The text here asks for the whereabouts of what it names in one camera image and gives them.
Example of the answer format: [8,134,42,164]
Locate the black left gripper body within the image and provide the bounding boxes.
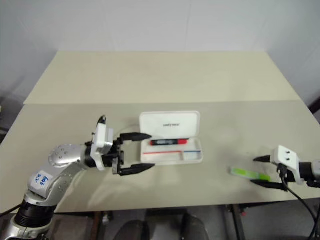
[100,139,126,176]

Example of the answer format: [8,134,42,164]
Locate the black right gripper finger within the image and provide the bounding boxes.
[252,154,273,164]
[250,179,289,192]

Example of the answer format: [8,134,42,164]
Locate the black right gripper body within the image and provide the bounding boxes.
[276,162,296,185]

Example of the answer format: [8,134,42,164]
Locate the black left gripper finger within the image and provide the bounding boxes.
[117,163,156,177]
[119,132,153,143]

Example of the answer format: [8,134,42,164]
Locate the green marker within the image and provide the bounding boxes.
[229,166,272,183]

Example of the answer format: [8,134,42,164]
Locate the red marker with black cap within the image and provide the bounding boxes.
[149,138,190,147]

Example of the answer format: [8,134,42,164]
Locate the white open pencil case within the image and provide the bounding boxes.
[138,110,204,166]

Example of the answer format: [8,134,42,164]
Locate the black metal table leg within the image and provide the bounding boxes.
[93,211,114,240]
[224,204,251,240]

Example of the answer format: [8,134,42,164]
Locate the dark chair back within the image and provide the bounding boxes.
[308,95,320,121]

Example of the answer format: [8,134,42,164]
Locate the white handwritten label sticker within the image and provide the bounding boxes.
[30,169,53,196]

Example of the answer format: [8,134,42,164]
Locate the dark rounded shape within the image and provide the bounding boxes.
[180,212,210,240]

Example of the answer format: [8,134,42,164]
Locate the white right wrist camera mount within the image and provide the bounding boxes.
[271,145,307,186]

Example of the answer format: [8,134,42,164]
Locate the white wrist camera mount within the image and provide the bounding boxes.
[89,122,115,172]
[271,145,307,186]

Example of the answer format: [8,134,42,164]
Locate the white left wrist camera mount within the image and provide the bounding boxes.
[89,122,115,172]

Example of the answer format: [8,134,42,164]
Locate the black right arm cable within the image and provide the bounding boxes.
[278,165,320,240]

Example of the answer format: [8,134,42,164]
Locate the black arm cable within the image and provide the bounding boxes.
[0,203,23,219]
[278,165,320,240]

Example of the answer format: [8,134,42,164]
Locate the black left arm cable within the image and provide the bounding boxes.
[0,203,23,219]

